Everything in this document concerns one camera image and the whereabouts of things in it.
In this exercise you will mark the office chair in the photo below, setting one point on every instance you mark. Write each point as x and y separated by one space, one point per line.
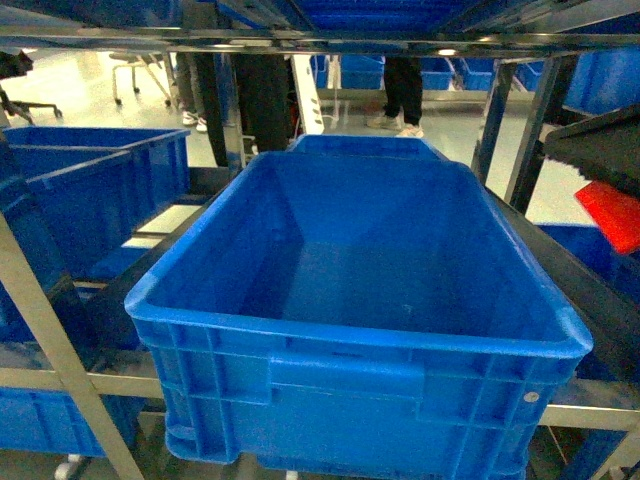
134 62

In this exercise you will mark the blue crate left neighbour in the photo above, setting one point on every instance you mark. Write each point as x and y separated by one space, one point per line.
97 185

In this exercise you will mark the steel shelf rack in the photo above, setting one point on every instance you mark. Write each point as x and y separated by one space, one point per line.
543 30

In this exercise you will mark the blue crate lower left shelf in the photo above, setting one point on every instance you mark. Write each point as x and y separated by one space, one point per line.
45 422

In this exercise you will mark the person in grey trousers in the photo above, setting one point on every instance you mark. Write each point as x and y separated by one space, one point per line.
191 102

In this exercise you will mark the large blue target crate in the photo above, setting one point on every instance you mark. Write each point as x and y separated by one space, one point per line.
353 315

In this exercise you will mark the blue crate neighbour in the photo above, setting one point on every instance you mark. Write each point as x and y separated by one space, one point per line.
588 244
97 185

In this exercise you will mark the blue crate behind target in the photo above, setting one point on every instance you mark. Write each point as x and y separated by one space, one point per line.
367 146

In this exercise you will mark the blue crate right neighbour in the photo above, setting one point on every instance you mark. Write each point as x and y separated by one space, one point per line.
588 244

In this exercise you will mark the person in black trousers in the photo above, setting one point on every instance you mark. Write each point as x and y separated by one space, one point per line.
404 89

